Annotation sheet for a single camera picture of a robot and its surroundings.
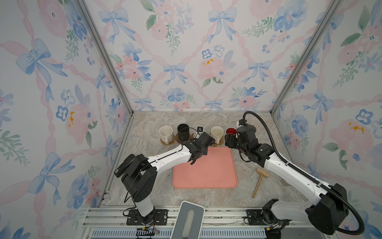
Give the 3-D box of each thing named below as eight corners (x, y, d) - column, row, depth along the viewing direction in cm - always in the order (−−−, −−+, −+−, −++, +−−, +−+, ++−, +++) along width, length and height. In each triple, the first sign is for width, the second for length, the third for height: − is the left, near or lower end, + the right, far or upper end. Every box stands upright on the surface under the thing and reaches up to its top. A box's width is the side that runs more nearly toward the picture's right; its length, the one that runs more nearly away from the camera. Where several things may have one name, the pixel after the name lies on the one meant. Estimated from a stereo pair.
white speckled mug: (159, 148, 101) (157, 139, 93) (162, 133, 109) (160, 124, 101) (172, 148, 101) (170, 139, 93) (174, 133, 109) (172, 124, 101)
